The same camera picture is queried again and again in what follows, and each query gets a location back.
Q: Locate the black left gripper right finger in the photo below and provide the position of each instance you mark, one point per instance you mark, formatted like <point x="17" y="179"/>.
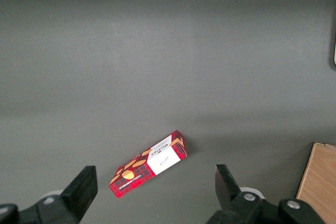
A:
<point x="228" y="192"/>

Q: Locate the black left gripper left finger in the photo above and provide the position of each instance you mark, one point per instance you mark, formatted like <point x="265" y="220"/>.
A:
<point x="78" y="192"/>

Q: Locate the red tartan cookie box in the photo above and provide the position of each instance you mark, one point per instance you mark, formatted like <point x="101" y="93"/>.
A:
<point x="147" y="166"/>

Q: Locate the light wooden cabinet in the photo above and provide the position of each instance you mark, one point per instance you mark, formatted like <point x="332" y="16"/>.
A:
<point x="317" y="182"/>

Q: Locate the beige rectangular tray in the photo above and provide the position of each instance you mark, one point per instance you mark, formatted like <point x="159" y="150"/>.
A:
<point x="335" y="51"/>

